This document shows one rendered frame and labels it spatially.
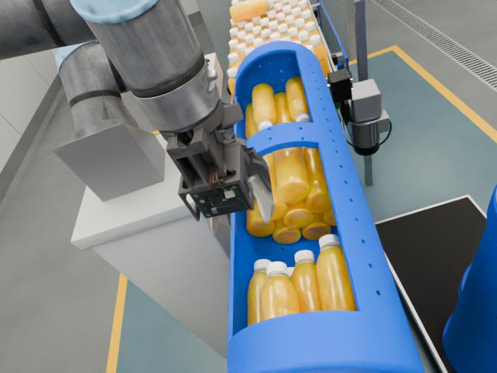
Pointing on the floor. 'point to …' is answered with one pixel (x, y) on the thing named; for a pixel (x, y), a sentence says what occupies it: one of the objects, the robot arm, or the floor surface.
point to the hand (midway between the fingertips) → (247, 212)
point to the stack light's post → (362, 66)
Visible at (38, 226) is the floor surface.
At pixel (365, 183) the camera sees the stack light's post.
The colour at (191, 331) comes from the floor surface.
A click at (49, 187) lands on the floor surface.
